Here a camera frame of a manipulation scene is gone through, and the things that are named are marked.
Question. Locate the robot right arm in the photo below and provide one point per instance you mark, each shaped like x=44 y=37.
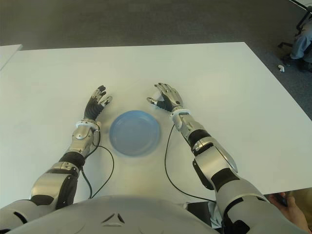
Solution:
x=214 y=161

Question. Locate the bystander hand holding phone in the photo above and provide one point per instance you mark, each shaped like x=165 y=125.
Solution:
x=295 y=214

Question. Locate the blue round plate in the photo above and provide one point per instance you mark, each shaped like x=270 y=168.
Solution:
x=135 y=132

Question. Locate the seated person in jeans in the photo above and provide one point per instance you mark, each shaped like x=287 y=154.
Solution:
x=301 y=45

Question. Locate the grey robot torso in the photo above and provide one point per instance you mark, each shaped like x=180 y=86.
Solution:
x=117 y=214

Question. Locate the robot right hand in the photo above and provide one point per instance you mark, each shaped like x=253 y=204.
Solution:
x=171 y=97

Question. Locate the small white floor object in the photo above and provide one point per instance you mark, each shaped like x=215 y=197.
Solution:
x=281 y=67

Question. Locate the white square charger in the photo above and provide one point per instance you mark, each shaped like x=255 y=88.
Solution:
x=158 y=95

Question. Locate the white neighbouring table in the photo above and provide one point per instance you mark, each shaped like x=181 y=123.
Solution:
x=7 y=54

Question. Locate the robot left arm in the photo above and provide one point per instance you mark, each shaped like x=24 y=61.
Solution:
x=56 y=180

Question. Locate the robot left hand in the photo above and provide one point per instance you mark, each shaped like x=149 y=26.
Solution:
x=92 y=109

